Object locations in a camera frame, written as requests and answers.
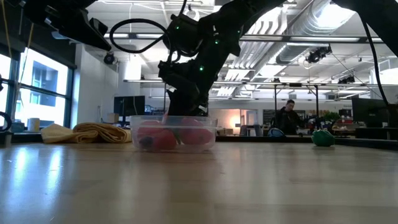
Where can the red felt strawberry green leaves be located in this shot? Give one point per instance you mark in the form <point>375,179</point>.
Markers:
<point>164,141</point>

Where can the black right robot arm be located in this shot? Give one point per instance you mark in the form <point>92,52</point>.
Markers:
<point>230,18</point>

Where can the white cylinder container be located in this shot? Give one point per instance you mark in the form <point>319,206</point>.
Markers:
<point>33,124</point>

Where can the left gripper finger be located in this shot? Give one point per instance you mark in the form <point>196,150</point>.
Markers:
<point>77,29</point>

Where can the green toy bell pepper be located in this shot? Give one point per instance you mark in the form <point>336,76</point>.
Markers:
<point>323,137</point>

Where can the black ceiling camera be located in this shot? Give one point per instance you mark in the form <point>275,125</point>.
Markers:
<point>109,58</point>
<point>316,55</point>

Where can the folded yellow cloth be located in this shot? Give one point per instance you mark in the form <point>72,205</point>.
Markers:
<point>93,132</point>

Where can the silver ceiling duct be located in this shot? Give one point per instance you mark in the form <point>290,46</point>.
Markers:
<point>311,25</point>

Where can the black metal station frame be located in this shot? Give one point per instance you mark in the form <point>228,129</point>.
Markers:
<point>295,84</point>

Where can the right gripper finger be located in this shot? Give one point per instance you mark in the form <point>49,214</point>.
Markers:
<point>197,105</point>
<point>178,104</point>

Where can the small blue box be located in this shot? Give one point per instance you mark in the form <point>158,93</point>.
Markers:
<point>17,127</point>

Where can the blue white rounded bag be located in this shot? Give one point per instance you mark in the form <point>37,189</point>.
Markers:
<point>275,132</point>

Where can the black aluminium table frame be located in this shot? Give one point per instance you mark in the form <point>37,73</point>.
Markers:
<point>367,142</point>

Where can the clear plastic tupperware container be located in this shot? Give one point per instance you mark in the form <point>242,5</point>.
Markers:
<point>186,149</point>

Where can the pink toy fruit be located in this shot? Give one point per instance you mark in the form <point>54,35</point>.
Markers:
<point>196,135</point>

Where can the long ceiling light rail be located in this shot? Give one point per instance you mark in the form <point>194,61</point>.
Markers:
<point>280,39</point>

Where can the green background plant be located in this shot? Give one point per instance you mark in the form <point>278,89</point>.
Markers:
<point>330,116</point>

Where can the black computer monitor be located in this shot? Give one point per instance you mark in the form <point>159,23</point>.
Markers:
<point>129,105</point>
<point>368,110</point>

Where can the person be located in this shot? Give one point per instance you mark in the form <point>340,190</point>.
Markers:
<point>287,118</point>

